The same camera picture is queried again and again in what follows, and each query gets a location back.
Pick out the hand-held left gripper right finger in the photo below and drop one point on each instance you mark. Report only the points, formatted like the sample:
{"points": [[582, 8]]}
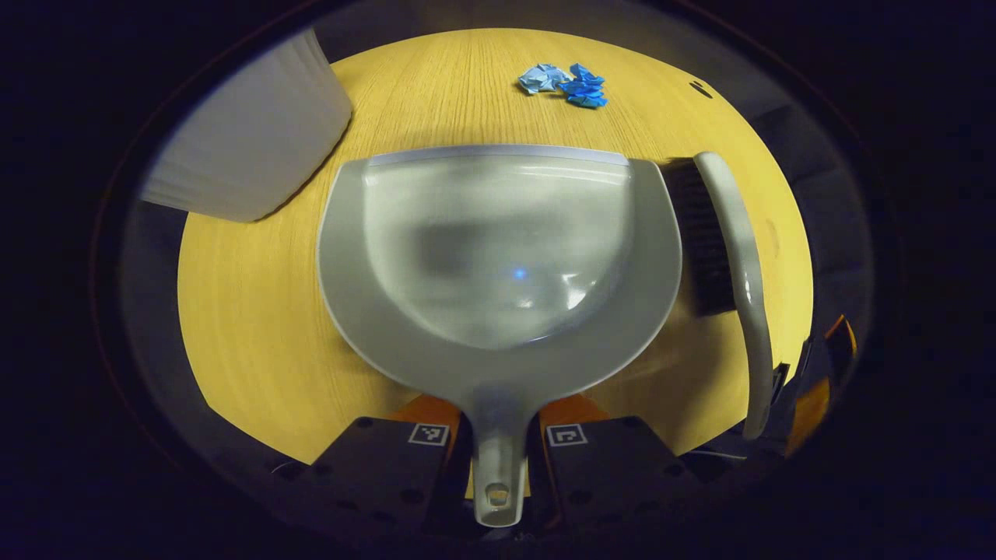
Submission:
{"points": [[615, 474]]}

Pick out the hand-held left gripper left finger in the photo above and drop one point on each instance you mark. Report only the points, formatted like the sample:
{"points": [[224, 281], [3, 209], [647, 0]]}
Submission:
{"points": [[389, 474]]}

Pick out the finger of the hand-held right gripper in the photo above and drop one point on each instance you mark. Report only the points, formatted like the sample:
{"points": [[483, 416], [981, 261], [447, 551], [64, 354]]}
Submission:
{"points": [[836, 342], [805, 416]]}

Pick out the white plastic dustpan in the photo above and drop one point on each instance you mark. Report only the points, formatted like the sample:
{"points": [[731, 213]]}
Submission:
{"points": [[498, 257]]}

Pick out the dark blue paper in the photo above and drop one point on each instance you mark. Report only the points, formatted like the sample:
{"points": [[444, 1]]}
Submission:
{"points": [[585, 89]]}

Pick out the white ribbed garbage bin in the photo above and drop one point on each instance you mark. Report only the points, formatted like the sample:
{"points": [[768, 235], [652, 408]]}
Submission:
{"points": [[249, 132]]}

